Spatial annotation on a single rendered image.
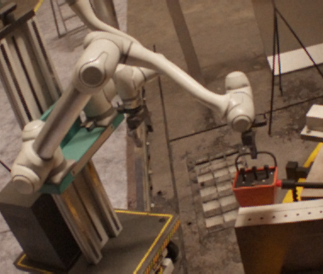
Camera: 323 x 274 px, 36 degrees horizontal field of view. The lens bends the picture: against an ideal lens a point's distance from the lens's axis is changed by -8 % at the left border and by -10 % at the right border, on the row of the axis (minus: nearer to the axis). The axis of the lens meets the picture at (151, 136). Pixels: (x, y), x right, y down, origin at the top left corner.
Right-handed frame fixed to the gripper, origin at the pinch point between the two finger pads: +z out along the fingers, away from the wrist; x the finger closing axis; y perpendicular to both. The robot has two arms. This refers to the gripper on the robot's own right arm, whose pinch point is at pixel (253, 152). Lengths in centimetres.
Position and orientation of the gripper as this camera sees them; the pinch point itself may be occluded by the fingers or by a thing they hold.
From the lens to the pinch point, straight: 227.7
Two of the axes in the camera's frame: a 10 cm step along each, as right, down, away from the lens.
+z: 2.9, 8.3, 4.8
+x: -2.8, 5.5, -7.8
